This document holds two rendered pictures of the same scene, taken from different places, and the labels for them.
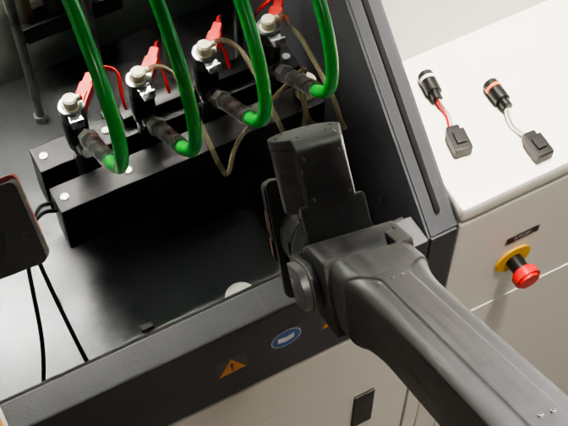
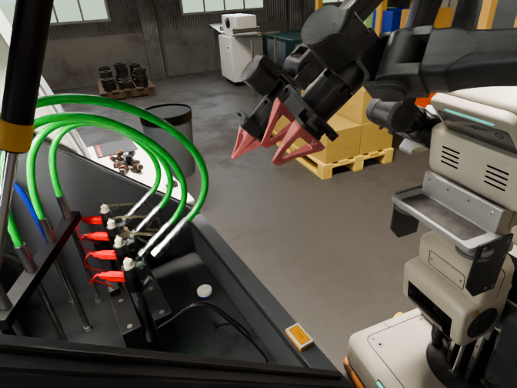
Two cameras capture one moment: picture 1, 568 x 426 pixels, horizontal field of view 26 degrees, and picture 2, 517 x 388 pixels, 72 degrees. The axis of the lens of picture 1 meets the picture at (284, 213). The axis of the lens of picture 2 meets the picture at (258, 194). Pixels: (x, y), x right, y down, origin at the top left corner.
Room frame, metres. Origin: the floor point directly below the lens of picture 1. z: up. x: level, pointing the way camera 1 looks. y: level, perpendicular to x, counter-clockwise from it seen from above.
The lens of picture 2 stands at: (0.57, 0.77, 1.53)
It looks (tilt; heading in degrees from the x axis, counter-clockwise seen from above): 30 degrees down; 269
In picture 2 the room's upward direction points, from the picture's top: 3 degrees counter-clockwise
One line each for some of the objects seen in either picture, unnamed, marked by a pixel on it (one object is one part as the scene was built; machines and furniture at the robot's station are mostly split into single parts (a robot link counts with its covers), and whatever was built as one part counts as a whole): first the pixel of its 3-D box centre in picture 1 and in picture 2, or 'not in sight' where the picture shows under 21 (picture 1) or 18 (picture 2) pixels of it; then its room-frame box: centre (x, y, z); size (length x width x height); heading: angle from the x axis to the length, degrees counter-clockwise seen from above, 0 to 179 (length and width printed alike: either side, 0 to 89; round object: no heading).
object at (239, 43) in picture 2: not in sight; (240, 49); (0.60, -6.39, 0.58); 2.46 x 0.61 x 1.16; 109
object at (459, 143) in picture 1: (444, 111); not in sight; (0.88, -0.19, 0.99); 0.12 x 0.02 x 0.02; 18
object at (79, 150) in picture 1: (87, 167); (145, 302); (0.80, 0.22, 0.98); 0.05 x 0.03 x 0.21; 28
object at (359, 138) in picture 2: not in sight; (325, 116); (-0.25, -2.80, 0.37); 1.25 x 0.89 x 0.74; 105
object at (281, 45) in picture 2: not in sight; (313, 50); (-0.96, -7.38, 0.34); 1.74 x 1.59 x 0.69; 19
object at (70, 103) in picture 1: (72, 105); (128, 265); (0.81, 0.23, 1.09); 0.02 x 0.02 x 0.03
